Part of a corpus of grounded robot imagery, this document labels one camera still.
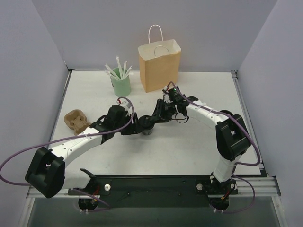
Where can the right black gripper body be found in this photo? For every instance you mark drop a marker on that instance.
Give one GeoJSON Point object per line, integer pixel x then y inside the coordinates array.
{"type": "Point", "coordinates": [160, 110]}

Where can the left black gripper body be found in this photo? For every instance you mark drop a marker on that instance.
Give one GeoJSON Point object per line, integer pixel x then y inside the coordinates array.
{"type": "Point", "coordinates": [132, 125]}

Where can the black cup lid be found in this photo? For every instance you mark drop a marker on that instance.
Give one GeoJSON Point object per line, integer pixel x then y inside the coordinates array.
{"type": "Point", "coordinates": [145, 122]}

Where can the black coffee cup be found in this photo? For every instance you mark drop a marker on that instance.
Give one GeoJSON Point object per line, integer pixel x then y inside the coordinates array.
{"type": "Point", "coordinates": [147, 132]}
{"type": "Point", "coordinates": [226, 113]}

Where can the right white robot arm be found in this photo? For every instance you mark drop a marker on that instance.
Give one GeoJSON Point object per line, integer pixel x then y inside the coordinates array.
{"type": "Point", "coordinates": [230, 129]}

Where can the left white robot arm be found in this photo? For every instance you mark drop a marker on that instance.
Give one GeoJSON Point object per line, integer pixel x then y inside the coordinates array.
{"type": "Point", "coordinates": [47, 169]}

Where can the green straw holder cup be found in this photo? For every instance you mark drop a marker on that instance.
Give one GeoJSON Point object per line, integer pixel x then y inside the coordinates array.
{"type": "Point", "coordinates": [121, 87]}

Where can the brown paper bag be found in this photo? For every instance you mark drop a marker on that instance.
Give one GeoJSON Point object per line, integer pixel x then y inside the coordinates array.
{"type": "Point", "coordinates": [158, 62]}

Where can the brown cardboard cup carrier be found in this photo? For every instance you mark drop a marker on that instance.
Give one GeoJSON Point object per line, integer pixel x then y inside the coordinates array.
{"type": "Point", "coordinates": [77, 121]}

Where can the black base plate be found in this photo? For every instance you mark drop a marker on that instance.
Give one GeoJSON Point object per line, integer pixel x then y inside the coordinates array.
{"type": "Point", "coordinates": [155, 191]}

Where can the aluminium frame rail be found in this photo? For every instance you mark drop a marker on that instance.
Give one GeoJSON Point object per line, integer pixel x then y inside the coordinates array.
{"type": "Point", "coordinates": [263, 186]}

